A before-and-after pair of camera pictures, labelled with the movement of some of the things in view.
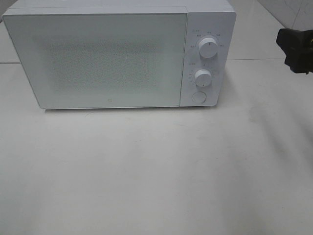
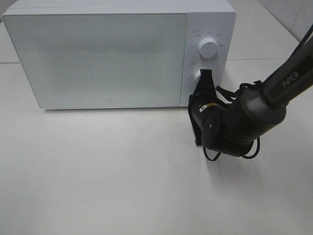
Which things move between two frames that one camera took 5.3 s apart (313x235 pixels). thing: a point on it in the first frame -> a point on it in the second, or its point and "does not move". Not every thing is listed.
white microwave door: x=80 y=60 does not move
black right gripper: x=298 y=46 -> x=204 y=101
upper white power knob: x=208 y=47 does not move
